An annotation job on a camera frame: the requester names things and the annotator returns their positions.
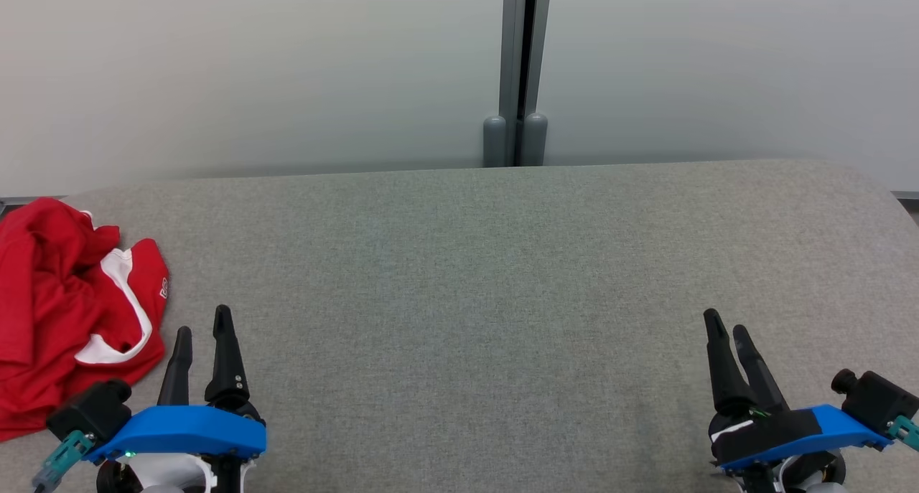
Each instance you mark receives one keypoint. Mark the grey partition post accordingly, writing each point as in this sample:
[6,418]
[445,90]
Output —
[513,62]

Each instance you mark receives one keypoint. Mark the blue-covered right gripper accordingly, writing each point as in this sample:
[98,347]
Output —
[790,432]

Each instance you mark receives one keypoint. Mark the red shorts with white band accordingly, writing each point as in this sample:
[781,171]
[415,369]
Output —
[140,270]

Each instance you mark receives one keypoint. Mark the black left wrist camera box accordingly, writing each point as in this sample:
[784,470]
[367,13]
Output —
[90,410]

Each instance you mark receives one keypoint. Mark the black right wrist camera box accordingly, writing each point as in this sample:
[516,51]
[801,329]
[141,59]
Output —
[876,400]

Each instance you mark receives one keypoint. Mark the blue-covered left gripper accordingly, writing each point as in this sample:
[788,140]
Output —
[194,428]

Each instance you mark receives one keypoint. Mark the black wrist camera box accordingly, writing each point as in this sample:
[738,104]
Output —
[876,400]
[90,410]

